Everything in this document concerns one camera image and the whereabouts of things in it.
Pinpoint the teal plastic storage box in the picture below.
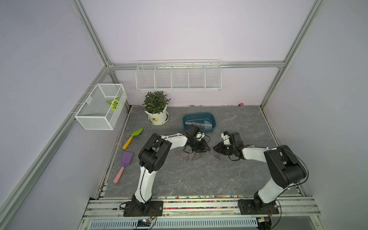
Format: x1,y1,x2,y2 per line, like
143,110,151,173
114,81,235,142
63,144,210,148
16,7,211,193
183,113,217,133

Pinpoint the potted green plant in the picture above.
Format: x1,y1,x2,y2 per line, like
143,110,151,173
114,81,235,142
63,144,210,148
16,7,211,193
142,91,170,126

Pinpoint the clear straight ruler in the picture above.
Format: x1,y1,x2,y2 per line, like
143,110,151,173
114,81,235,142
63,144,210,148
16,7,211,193
185,120,204,129

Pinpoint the white wire wall shelf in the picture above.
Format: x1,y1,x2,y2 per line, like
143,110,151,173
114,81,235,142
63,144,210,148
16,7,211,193
135,60,222,91

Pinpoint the purple pink toy spatula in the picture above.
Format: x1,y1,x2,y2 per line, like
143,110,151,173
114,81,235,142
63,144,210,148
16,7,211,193
113,151,134,184

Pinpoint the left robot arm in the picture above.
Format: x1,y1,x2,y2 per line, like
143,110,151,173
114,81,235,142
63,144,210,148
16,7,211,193
132,125,210,209

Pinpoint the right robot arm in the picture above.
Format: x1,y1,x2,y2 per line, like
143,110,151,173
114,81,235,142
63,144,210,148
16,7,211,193
213,131,309,208

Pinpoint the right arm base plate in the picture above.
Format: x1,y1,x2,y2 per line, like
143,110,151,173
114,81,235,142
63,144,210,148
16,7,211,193
238,198,279,216

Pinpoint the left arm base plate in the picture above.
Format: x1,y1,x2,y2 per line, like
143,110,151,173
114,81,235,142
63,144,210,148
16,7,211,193
123,201,163,217

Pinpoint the pink long triangle ruler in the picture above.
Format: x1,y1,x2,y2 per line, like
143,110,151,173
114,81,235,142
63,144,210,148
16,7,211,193
178,152,191,162

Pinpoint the white wire side basket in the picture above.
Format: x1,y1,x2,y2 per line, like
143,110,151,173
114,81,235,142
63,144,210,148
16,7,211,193
74,83,127,130

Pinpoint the aluminium rail front frame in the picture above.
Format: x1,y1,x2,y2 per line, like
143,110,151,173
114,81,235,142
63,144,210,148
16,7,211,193
78,195,328,230

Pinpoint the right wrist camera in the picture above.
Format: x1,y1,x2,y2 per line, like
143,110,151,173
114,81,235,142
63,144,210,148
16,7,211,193
221,131,230,145

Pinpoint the pink small triangle ruler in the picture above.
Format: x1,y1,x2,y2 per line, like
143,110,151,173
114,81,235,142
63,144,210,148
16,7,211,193
191,153,203,161

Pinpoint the green yellow toy shovel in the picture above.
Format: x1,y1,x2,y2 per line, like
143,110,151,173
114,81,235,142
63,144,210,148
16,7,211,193
122,128,143,150

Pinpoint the green toy in basket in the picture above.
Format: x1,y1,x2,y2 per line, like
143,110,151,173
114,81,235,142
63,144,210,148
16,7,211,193
107,96,120,111

